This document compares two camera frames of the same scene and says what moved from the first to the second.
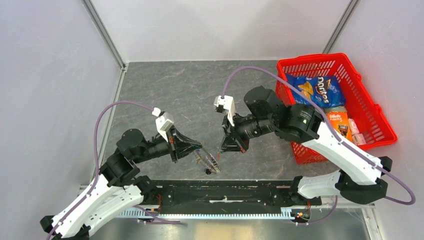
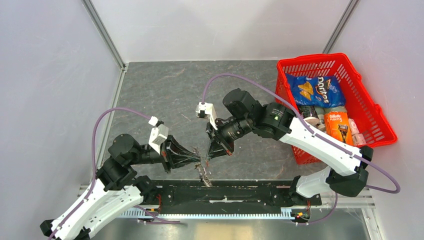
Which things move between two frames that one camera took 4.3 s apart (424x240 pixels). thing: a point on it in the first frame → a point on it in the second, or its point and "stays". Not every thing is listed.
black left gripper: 184,145 → 171,160
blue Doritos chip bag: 325,90 stays
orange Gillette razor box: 341,123 stays
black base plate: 226,194 stays
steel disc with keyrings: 212,165 → 204,176
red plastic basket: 377,130 stays
